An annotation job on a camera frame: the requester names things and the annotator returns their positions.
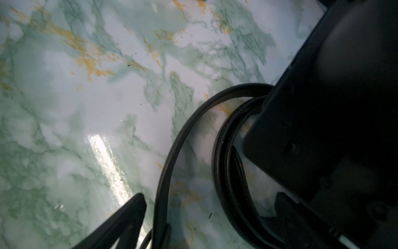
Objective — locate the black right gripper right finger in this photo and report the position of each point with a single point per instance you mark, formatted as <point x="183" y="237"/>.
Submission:
<point x="300" y="228"/>

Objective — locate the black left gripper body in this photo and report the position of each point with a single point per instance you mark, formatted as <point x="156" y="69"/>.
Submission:
<point x="328" y="131"/>

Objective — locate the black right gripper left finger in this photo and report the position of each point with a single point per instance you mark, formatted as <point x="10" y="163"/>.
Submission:
<point x="122" y="228"/>

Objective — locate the black leather belt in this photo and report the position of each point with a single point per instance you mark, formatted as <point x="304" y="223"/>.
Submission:
<point x="227" y="172"/>

